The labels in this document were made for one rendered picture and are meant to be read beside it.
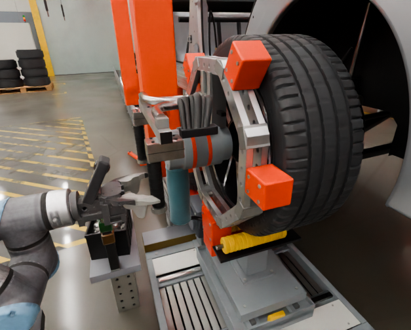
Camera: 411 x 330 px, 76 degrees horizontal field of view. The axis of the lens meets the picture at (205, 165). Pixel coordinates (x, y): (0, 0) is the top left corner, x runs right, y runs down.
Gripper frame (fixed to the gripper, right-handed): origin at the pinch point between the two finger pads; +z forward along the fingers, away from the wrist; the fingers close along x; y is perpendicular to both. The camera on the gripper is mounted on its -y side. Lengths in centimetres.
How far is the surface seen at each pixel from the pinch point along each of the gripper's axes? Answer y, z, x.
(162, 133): -14.6, 2.2, 4.2
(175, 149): -9.7, 5.3, 2.5
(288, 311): 68, 48, 3
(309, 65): -27.4, 40.3, 3.9
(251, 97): -20.4, 25.2, 2.6
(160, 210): 7.0, 0.1, 2.2
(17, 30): -84, -275, -1086
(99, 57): 20, -34, -1317
